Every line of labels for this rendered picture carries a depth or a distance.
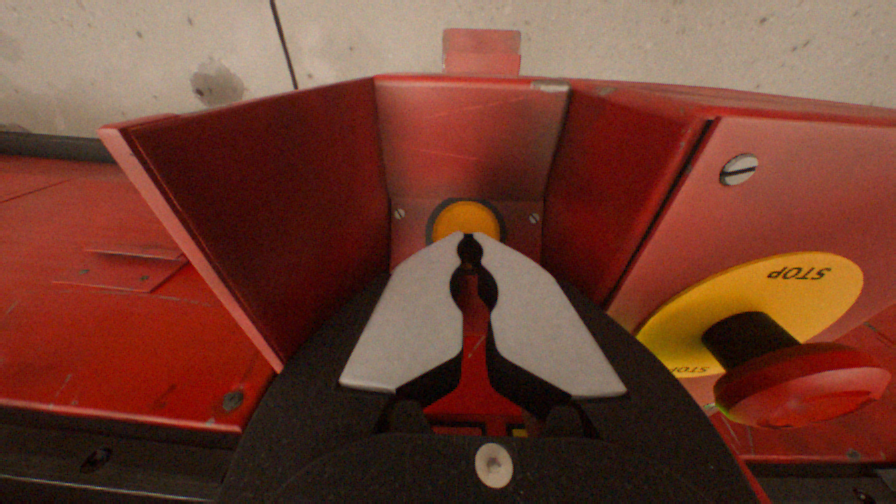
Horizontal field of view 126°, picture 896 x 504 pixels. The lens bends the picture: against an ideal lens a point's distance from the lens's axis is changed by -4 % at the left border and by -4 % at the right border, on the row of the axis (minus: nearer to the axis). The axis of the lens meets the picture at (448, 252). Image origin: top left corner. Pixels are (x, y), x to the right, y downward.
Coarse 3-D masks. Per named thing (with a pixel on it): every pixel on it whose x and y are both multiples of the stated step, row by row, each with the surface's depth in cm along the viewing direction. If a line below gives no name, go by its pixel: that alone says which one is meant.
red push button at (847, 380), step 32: (736, 320) 8; (768, 320) 8; (736, 352) 8; (768, 352) 7; (800, 352) 6; (832, 352) 6; (864, 352) 6; (736, 384) 7; (768, 384) 6; (800, 384) 6; (832, 384) 6; (864, 384) 6; (736, 416) 7; (768, 416) 7; (800, 416) 7; (832, 416) 7
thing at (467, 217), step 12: (456, 204) 14; (468, 204) 14; (480, 204) 14; (444, 216) 13; (456, 216) 13; (468, 216) 13; (480, 216) 13; (492, 216) 14; (444, 228) 13; (456, 228) 13; (468, 228) 13; (480, 228) 13; (492, 228) 13; (468, 264) 14
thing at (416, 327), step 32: (416, 256) 9; (448, 256) 9; (416, 288) 8; (448, 288) 8; (384, 320) 7; (416, 320) 7; (448, 320) 7; (352, 352) 6; (384, 352) 6; (416, 352) 6; (448, 352) 6; (352, 384) 5; (384, 384) 5; (416, 384) 6; (448, 384) 6
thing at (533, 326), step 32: (480, 256) 10; (512, 256) 10; (480, 288) 10; (512, 288) 8; (544, 288) 8; (512, 320) 7; (544, 320) 7; (576, 320) 7; (512, 352) 6; (544, 352) 6; (576, 352) 6; (512, 384) 6; (544, 384) 6; (576, 384) 5; (608, 384) 5; (544, 416) 6
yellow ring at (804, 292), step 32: (800, 256) 7; (832, 256) 7; (704, 288) 8; (736, 288) 8; (768, 288) 8; (800, 288) 8; (832, 288) 8; (672, 320) 9; (704, 320) 9; (800, 320) 9; (832, 320) 8; (672, 352) 10; (704, 352) 10
